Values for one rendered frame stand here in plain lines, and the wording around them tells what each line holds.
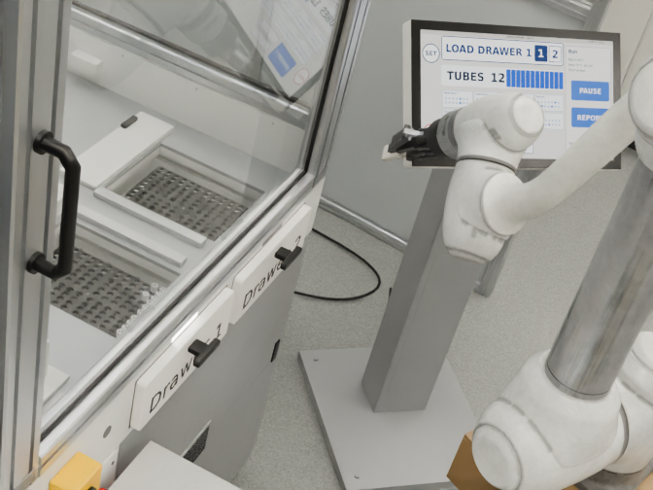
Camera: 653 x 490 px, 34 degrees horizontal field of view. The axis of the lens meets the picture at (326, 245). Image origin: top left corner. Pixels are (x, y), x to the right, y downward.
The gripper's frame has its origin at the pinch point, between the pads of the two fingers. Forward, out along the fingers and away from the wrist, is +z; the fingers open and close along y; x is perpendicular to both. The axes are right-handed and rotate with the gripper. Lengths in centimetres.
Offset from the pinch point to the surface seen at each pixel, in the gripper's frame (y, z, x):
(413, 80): -5.9, 9.8, -19.5
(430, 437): -70, 70, 48
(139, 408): 41, -12, 60
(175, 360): 37, -11, 51
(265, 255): 20.6, 1.8, 27.5
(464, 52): -15.4, 7.4, -29.1
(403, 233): -81, 126, -18
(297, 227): 12.4, 8.7, 18.9
